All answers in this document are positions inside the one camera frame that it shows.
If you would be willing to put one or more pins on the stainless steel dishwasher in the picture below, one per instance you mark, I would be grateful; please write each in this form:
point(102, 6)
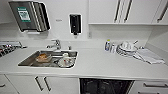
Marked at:
point(106, 87)

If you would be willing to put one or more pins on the small chrome counter knob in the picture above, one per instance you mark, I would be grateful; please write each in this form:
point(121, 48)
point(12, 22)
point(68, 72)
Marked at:
point(69, 47)

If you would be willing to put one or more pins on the dishes in sink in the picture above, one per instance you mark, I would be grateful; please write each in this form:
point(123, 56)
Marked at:
point(66, 60)
point(43, 58)

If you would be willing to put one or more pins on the blue dish soap bottle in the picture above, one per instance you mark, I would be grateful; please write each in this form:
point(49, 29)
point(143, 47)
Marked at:
point(107, 46)

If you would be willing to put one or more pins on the chrome sink faucet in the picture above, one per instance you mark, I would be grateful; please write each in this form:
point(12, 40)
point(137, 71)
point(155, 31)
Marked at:
point(56, 45)

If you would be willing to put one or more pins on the small white bottle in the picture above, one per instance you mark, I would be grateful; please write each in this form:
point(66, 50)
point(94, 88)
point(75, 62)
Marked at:
point(113, 48)

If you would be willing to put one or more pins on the white upper cabinet door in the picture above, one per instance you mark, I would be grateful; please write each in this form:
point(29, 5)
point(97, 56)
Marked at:
point(100, 11)
point(143, 11)
point(165, 6)

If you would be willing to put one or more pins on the white cabinet door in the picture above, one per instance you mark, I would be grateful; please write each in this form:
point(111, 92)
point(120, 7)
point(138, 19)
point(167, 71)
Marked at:
point(100, 11)
point(165, 6)
point(65, 86)
point(23, 86)
point(143, 11)

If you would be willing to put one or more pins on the white plate stack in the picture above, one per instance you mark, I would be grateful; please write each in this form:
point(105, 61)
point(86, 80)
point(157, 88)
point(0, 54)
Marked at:
point(124, 53)

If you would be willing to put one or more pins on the white bowl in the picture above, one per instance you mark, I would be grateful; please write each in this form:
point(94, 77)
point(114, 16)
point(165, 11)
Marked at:
point(126, 45)

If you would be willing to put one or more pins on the white lower cabinet door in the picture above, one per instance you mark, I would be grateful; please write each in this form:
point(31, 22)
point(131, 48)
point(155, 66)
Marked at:
point(23, 86)
point(65, 86)

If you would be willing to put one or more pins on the stainless steel sink basin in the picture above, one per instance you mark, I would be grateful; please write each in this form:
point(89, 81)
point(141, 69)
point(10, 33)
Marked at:
point(26, 62)

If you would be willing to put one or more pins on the steel paper towel dispenser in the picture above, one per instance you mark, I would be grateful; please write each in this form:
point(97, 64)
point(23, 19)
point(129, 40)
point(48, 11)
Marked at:
point(28, 16)

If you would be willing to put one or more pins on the dish drying rack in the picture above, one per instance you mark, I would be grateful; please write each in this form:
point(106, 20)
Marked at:
point(10, 48)

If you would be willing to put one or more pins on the white wall outlet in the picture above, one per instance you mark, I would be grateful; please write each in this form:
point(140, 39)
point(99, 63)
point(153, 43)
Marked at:
point(89, 34)

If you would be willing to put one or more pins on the black wall soap dispenser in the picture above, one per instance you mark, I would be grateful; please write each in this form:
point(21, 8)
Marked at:
point(75, 24)

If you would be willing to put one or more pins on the small wall label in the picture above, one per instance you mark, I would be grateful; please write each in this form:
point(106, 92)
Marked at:
point(59, 20)

